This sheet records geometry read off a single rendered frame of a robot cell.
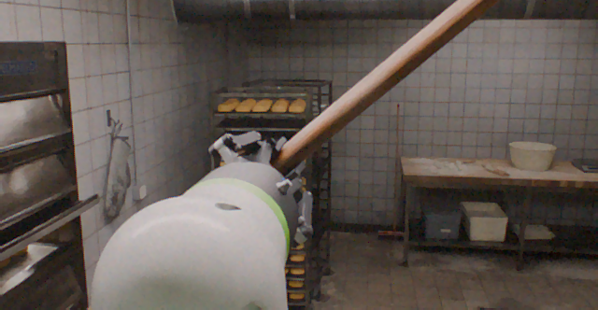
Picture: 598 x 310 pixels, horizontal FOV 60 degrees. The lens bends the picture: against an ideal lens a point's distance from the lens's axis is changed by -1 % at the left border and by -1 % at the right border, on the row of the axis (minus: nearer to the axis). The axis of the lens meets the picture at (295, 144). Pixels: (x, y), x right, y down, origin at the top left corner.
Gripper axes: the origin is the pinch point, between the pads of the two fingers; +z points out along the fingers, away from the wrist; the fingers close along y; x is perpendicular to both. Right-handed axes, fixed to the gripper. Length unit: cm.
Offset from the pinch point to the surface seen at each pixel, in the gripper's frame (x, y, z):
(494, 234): -1, 212, 427
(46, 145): -108, -59, 135
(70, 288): -152, -7, 142
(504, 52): 121, 92, 494
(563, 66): 156, 141, 493
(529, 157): 70, 175, 439
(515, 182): 43, 176, 410
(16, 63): -87, -86, 123
